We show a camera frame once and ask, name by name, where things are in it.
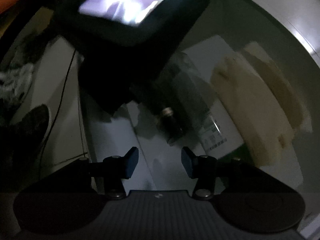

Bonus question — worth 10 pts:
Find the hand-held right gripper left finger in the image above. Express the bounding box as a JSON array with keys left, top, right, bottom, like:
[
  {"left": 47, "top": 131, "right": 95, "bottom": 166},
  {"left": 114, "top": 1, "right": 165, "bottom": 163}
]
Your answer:
[{"left": 37, "top": 147, "right": 139, "bottom": 200}]

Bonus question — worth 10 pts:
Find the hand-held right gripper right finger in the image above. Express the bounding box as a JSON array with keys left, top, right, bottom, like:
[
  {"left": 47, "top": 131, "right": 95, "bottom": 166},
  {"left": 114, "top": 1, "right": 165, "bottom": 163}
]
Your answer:
[{"left": 181, "top": 146, "right": 288, "bottom": 201}]

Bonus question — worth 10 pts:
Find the dark slim bottle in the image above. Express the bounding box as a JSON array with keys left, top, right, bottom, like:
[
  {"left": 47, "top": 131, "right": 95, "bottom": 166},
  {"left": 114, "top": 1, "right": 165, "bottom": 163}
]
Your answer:
[{"left": 156, "top": 107, "right": 187, "bottom": 146}]

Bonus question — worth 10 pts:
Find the green capped spray can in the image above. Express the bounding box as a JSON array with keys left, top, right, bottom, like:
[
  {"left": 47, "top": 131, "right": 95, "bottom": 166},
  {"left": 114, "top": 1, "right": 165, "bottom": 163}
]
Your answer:
[{"left": 160, "top": 51, "right": 247, "bottom": 159}]

